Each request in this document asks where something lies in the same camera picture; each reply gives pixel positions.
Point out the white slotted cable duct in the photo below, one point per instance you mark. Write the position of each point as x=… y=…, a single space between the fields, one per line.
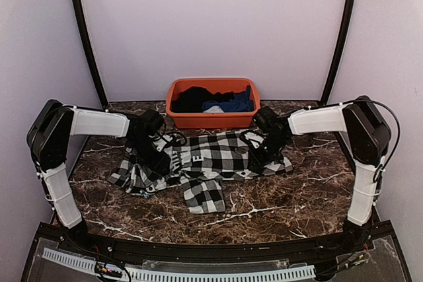
x=276 y=270

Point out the black white plaid shirt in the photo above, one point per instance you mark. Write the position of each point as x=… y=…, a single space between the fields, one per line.
x=198 y=167

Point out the right black frame post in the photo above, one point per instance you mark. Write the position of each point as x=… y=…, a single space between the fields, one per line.
x=338 y=50

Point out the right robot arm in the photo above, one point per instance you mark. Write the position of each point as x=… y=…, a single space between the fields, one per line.
x=368 y=136

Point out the black frame post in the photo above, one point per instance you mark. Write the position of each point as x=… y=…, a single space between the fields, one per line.
x=338 y=50
x=89 y=53

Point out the orange plastic basin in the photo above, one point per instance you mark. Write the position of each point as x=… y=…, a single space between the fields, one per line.
x=213 y=116

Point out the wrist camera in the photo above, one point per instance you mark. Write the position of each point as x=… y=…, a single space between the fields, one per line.
x=172 y=139
x=251 y=139

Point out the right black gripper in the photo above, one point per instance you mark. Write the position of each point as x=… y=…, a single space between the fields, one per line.
x=259 y=161

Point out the black garment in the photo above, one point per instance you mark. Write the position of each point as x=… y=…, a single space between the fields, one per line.
x=192 y=99

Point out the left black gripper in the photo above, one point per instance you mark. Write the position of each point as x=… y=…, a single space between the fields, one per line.
x=157 y=164

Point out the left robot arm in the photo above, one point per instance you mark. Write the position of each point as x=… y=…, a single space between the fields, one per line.
x=57 y=124

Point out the black front rail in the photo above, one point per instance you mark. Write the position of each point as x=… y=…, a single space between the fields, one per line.
x=312 y=250

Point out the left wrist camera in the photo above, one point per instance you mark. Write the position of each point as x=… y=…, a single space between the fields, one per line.
x=172 y=139

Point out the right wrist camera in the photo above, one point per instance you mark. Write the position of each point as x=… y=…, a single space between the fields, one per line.
x=251 y=139

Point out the blue garment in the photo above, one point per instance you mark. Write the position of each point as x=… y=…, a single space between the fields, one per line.
x=241 y=102

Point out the left black frame post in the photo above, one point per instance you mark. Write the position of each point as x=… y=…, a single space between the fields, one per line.
x=89 y=53

